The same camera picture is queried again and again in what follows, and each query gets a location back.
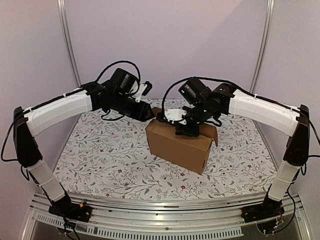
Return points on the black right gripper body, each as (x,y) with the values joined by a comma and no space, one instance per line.
(186,128)

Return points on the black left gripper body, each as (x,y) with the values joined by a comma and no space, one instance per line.
(130,111)

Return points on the brown cardboard box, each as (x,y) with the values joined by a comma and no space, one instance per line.
(191,153)

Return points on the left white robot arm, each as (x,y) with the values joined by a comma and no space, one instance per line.
(121,93)

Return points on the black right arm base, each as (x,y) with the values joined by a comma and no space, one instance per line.
(269,208)

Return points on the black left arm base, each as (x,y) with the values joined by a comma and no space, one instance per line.
(75,211)

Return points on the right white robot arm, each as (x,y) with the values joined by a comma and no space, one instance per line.
(229,98)

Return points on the floral patterned table mat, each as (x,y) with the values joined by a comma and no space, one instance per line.
(111,158)

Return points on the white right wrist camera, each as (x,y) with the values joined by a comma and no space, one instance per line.
(172,116)

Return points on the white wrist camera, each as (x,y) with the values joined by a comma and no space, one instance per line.
(141,90)
(172,116)

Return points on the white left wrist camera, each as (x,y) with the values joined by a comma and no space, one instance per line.
(141,90)

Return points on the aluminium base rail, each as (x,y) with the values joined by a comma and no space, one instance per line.
(204,219)

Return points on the left aluminium frame post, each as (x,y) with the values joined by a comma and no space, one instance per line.
(62,11)

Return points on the aluminium frame post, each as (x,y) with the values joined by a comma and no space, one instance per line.
(62,11)
(270,4)

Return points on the right aluminium frame post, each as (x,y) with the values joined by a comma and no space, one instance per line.
(270,4)

